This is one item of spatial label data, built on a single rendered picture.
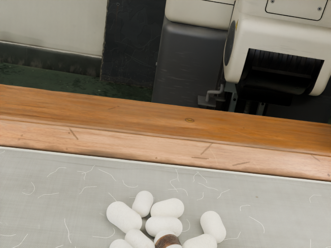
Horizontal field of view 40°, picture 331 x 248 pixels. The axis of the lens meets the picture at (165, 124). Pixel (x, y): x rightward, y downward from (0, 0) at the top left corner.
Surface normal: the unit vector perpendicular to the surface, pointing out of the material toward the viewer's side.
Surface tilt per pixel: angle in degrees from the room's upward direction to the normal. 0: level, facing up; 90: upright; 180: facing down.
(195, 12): 90
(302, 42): 98
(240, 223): 0
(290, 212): 0
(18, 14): 90
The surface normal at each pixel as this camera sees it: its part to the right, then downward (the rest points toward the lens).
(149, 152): 0.13, -0.28
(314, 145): 0.15, -0.87
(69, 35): -0.04, 0.45
